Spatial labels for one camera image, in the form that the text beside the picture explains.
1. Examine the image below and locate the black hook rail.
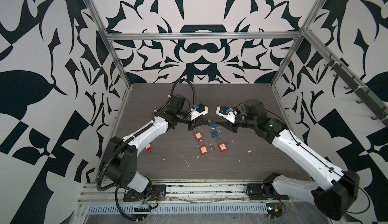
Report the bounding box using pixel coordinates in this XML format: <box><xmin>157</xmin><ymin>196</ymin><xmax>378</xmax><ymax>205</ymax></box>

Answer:
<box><xmin>323</xmin><ymin>54</ymin><xmax>388</xmax><ymax>128</ymax></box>

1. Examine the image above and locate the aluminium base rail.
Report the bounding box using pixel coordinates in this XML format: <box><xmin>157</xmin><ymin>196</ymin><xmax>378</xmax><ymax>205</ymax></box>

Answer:
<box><xmin>78</xmin><ymin>180</ymin><xmax>334</xmax><ymax>203</ymax></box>

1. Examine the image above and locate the small electronics board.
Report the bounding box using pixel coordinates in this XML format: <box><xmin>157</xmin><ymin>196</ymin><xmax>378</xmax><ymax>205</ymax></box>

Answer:
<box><xmin>266</xmin><ymin>201</ymin><xmax>286</xmax><ymax>220</ymax></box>

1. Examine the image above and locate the black corrugated cable hose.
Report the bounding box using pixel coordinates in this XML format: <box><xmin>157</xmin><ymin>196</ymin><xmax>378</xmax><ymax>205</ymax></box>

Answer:
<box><xmin>170</xmin><ymin>79</ymin><xmax>197</xmax><ymax>106</ymax></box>

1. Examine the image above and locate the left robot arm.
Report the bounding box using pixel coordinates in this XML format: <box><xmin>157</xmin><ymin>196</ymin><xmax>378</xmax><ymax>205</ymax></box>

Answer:
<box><xmin>96</xmin><ymin>94</ymin><xmax>208</xmax><ymax>193</ymax></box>

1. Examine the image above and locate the blue padlock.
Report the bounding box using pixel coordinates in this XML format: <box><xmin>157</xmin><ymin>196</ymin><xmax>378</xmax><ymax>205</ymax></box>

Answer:
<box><xmin>209</xmin><ymin>122</ymin><xmax>219</xmax><ymax>128</ymax></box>
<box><xmin>210</xmin><ymin>128</ymin><xmax>219</xmax><ymax>138</ymax></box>

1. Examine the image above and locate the red padlock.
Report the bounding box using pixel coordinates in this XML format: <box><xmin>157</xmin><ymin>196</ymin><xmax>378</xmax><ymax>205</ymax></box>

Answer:
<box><xmin>216</xmin><ymin>137</ymin><xmax>228</xmax><ymax>152</ymax></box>
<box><xmin>198</xmin><ymin>140</ymin><xmax>209</xmax><ymax>155</ymax></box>
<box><xmin>193</xmin><ymin>128</ymin><xmax>203</xmax><ymax>141</ymax></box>
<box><xmin>145</xmin><ymin>144</ymin><xmax>153</xmax><ymax>152</ymax></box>

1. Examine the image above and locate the white slotted cable duct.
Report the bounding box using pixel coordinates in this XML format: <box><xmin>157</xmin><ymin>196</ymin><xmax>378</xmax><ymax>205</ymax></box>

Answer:
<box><xmin>88</xmin><ymin>202</ymin><xmax>268</xmax><ymax>214</ymax></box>

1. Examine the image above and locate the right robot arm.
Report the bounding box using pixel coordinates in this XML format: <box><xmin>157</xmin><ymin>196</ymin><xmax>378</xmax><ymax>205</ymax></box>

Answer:
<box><xmin>216</xmin><ymin>99</ymin><xmax>360</xmax><ymax>221</ymax></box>

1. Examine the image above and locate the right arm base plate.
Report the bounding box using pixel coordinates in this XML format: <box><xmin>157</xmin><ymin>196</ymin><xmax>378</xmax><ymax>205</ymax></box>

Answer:
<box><xmin>246</xmin><ymin>183</ymin><xmax>289</xmax><ymax>200</ymax></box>

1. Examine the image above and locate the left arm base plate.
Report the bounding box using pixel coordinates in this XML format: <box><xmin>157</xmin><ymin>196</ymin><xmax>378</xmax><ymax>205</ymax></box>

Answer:
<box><xmin>123</xmin><ymin>184</ymin><xmax>167</xmax><ymax>202</ymax></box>

